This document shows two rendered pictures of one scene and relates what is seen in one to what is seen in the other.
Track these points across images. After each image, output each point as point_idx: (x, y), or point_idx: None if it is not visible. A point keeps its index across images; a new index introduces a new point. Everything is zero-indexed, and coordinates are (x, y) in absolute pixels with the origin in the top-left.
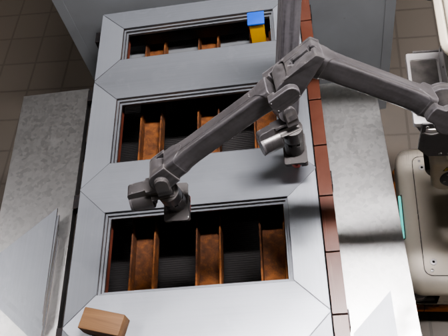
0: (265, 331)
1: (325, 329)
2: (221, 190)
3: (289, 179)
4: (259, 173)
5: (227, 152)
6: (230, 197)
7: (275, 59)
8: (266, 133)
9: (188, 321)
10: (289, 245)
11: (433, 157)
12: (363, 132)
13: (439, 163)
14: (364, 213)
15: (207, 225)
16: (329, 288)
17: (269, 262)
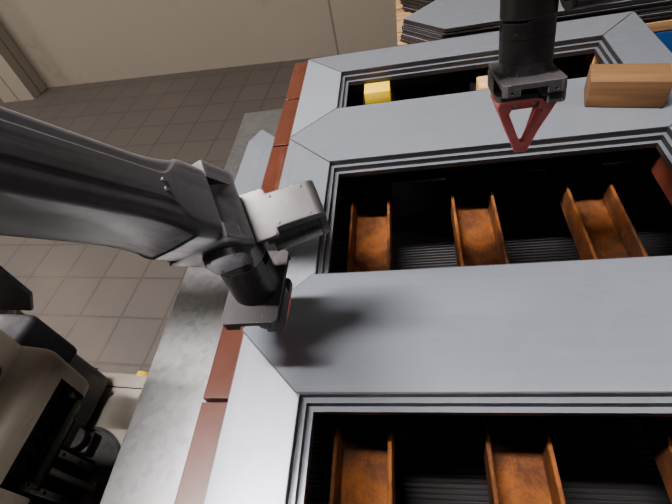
0: (376, 115)
1: (301, 123)
2: (457, 291)
3: (303, 307)
4: (367, 324)
5: (449, 389)
6: (434, 276)
7: (112, 194)
8: (289, 186)
9: (486, 113)
10: (328, 207)
11: (37, 366)
12: None
13: (38, 349)
14: (212, 339)
15: None
16: None
17: (379, 268)
